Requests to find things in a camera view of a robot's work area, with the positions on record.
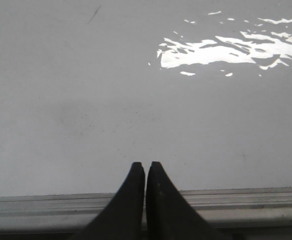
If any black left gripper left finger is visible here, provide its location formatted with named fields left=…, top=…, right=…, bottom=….
left=72, top=162, right=145, bottom=240

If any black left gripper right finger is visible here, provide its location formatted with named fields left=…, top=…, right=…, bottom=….
left=146, top=161, right=226, bottom=240

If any white whiteboard with aluminium frame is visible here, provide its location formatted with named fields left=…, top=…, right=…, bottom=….
left=0, top=0, right=292, bottom=233

